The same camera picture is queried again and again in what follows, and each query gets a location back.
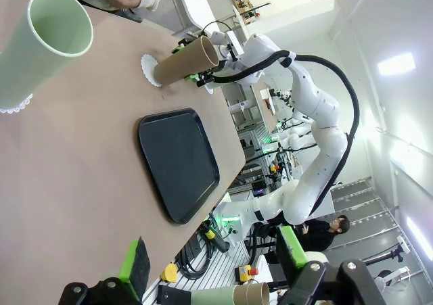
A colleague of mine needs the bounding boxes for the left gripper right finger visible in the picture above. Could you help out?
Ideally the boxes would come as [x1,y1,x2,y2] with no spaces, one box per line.
[275,225,382,305]

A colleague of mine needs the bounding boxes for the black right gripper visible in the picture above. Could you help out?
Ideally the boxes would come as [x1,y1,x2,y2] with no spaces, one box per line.
[170,38,244,89]

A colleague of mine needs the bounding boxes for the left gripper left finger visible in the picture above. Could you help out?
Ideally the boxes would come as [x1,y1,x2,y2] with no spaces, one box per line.
[59,236,152,305]

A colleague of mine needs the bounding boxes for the brown plastic cup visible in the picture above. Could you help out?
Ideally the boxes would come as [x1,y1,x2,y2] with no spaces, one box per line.
[246,282,271,302]
[154,35,220,87]
[233,284,253,304]

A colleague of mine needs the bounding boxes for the pale green plastic cup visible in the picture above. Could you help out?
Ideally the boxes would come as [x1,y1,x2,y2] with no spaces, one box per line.
[191,286,237,305]
[0,0,94,108]

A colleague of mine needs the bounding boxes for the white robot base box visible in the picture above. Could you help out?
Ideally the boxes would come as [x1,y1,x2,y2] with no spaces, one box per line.
[216,200,253,243]

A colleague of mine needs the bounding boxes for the yellow plastic object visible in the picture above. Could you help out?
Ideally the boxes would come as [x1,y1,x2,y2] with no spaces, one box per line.
[160,263,177,282]

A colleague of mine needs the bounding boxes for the seated person in black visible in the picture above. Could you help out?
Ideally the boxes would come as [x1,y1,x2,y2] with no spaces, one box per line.
[297,214,351,252]

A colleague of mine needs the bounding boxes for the black box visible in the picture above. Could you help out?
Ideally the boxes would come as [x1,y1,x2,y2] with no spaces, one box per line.
[157,284,193,305]

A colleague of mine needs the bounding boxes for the yellow emergency stop box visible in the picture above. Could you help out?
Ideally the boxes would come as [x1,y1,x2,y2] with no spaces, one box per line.
[235,264,260,283]

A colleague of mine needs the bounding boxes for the white table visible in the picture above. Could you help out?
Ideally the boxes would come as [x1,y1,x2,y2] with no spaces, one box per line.
[175,0,217,32]

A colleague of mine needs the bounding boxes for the wooden shelf with items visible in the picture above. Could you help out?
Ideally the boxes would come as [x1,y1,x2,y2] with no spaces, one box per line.
[233,0,271,25]

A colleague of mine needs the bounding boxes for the black yellow handheld device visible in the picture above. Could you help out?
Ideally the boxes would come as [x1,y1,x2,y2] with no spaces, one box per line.
[202,219,231,254]

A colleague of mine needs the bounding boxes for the wood topped table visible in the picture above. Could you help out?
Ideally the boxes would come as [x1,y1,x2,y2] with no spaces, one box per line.
[252,81,281,133]

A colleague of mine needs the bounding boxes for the black plastic tray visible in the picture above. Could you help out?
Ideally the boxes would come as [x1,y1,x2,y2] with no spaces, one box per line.
[137,108,221,225]

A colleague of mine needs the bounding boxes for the ceiling light panel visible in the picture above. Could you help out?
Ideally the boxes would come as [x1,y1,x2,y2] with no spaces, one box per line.
[405,216,427,262]
[377,51,417,76]

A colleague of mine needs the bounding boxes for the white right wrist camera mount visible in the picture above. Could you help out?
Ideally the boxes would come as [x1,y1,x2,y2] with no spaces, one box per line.
[211,30,244,61]

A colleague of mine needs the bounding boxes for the black coiled cables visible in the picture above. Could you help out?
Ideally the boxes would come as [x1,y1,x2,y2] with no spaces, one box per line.
[175,247,212,281]

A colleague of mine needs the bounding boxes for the aluminium slotted base plate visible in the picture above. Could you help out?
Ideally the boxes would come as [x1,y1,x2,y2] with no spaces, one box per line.
[141,240,251,299]

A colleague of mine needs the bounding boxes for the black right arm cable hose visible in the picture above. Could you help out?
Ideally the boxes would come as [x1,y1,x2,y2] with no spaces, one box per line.
[212,49,360,214]

